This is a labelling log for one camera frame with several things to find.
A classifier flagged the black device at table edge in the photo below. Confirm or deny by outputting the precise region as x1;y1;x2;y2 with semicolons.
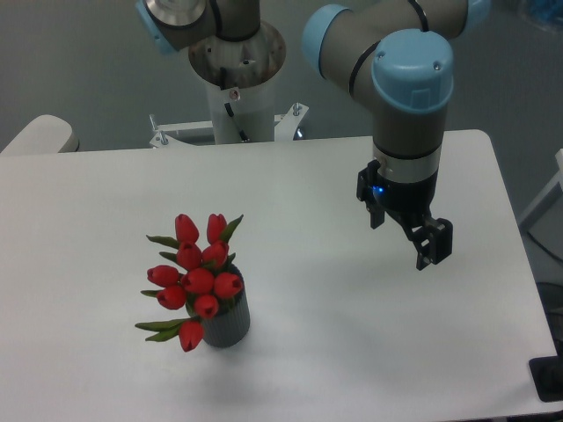
529;356;562;403

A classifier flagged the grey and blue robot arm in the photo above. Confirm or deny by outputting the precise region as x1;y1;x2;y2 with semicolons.
135;1;491;269

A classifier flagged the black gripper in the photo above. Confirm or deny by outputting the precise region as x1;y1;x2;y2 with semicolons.
356;159;453;271

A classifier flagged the white furniture at right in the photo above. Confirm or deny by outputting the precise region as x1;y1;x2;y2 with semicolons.
516;149;562;264

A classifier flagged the beige chair back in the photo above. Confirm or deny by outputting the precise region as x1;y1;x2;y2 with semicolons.
1;114;80;157

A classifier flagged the red tulip bouquet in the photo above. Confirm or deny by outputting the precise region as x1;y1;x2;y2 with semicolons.
135;214;245;353

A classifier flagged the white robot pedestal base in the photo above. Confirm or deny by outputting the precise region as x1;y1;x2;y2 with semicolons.
150;76;309;149

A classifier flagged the dark grey ribbed vase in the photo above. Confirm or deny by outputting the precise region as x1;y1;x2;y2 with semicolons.
202;287;251;348

